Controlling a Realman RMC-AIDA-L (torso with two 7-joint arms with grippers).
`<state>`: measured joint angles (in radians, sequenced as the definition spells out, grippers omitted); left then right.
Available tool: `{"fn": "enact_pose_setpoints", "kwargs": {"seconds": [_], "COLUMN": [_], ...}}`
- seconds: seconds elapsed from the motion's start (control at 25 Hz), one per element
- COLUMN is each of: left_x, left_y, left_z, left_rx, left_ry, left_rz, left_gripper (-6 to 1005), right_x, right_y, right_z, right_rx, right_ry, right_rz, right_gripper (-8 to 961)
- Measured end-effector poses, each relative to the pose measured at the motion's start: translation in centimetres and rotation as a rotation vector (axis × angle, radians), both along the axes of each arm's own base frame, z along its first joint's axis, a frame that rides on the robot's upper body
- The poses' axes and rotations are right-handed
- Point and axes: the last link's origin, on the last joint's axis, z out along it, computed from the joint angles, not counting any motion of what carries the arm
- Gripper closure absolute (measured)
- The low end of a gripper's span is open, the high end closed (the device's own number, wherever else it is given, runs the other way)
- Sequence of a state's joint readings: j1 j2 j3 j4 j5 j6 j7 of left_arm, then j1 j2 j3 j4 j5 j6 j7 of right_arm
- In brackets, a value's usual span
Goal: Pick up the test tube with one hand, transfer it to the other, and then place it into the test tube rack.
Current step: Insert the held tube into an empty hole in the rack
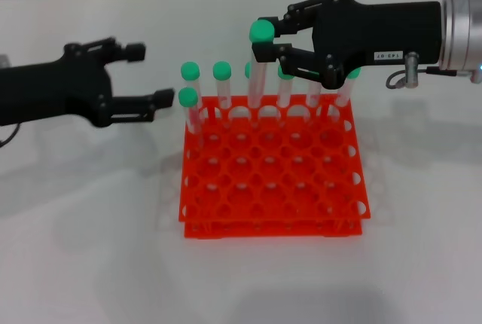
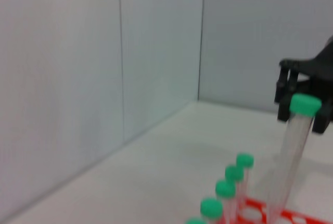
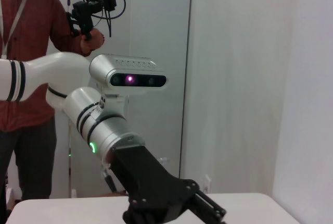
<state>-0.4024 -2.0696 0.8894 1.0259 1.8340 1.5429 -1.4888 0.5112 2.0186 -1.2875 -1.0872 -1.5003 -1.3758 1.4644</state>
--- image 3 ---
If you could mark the black handheld camera rig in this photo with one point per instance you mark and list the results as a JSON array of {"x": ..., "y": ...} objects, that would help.
[{"x": 83, "y": 10}]

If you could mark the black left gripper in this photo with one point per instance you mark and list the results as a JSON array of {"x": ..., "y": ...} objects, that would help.
[{"x": 145, "y": 174}]

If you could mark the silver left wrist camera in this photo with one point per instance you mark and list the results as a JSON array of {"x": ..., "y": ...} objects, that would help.
[{"x": 130, "y": 65}]

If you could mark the person's bare hand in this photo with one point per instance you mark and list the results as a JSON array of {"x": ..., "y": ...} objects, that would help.
[{"x": 93, "y": 41}]

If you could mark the white wall socket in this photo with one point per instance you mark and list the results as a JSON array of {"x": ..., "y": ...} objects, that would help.
[{"x": 208, "y": 183}]

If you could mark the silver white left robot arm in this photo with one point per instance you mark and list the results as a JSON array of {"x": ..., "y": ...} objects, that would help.
[{"x": 52, "y": 70}]

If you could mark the person in red shirt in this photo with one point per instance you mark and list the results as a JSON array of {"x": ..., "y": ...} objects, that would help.
[{"x": 31, "y": 39}]

